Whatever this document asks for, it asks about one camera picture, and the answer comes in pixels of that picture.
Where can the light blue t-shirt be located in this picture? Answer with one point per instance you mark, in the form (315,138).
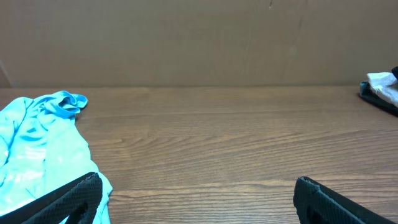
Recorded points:
(42,150)

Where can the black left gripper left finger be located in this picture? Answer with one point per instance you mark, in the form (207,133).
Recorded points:
(75,202)

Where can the dark green folded garment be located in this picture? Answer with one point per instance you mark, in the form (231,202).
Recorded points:
(367,95)

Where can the folded black garment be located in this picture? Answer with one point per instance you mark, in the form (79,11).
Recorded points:
(395,72)

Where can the folded white garment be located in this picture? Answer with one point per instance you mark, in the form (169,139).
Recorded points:
(384,85)

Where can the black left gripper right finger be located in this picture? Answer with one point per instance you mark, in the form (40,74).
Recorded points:
(317,204)

